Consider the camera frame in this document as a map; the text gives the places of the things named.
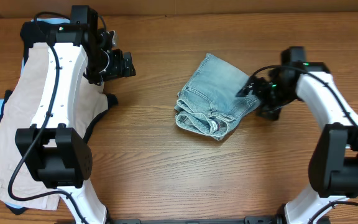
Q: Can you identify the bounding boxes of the light blue denim shorts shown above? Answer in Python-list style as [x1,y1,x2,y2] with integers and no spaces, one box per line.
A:
[175,54,260,141]

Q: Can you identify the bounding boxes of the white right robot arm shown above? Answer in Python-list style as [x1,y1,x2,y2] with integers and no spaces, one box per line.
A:
[237,47,358,224]

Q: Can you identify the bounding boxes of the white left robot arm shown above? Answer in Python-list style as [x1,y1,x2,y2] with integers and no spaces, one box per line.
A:
[15,5,135,223]

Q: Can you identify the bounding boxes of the black folded garment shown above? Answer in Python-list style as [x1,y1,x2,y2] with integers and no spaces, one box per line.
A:
[0,21,119,216]

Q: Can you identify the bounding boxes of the beige folded shorts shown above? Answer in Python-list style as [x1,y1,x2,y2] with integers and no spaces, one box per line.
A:
[0,41,109,211]

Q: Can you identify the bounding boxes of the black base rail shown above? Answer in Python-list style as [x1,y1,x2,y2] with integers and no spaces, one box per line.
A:
[106,214,287,224]

